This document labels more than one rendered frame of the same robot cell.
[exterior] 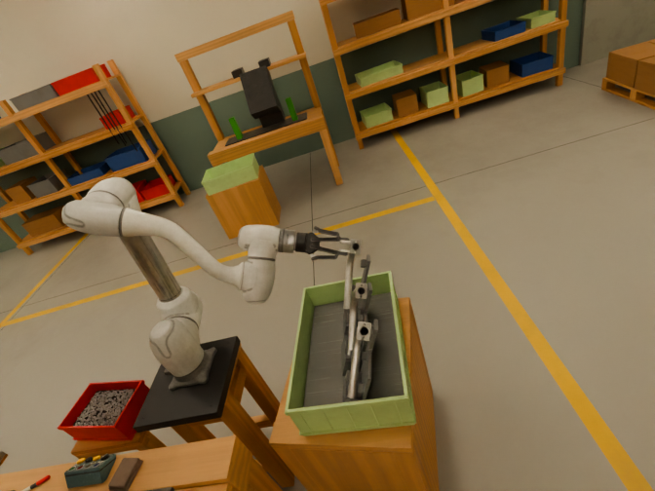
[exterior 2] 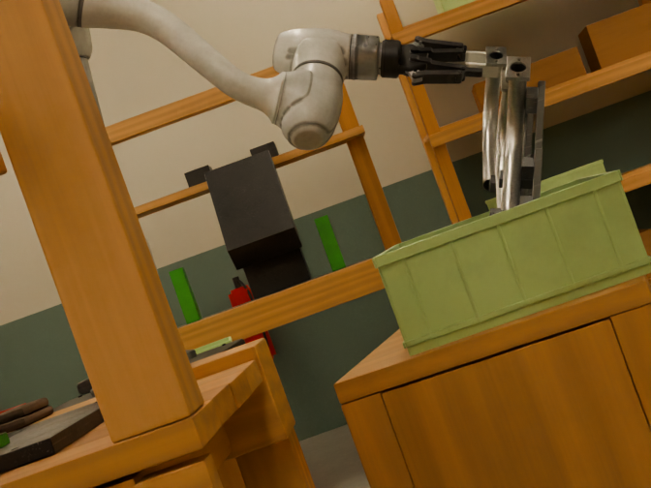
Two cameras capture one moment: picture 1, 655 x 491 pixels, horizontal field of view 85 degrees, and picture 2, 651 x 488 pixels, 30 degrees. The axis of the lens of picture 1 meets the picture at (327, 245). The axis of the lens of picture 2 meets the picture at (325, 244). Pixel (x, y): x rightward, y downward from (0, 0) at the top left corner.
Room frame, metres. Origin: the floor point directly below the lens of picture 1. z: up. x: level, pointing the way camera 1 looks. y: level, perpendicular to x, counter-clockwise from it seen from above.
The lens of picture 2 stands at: (-1.18, 0.68, 0.99)
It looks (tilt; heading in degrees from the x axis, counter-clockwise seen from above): 0 degrees down; 352
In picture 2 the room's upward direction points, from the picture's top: 20 degrees counter-clockwise
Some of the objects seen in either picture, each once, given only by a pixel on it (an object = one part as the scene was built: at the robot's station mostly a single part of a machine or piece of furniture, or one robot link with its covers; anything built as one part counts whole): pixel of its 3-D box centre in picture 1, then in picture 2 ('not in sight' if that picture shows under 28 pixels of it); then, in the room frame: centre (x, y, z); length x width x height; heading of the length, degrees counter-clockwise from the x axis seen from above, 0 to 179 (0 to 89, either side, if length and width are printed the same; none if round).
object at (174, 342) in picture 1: (174, 343); not in sight; (1.18, 0.75, 1.06); 0.18 x 0.16 x 0.22; 178
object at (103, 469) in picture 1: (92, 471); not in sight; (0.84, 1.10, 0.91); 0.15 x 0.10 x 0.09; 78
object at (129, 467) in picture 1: (125, 473); (16, 417); (0.78, 0.95, 0.91); 0.10 x 0.08 x 0.03; 158
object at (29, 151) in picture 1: (65, 168); not in sight; (6.16, 3.43, 1.10); 3.01 x 0.55 x 2.20; 81
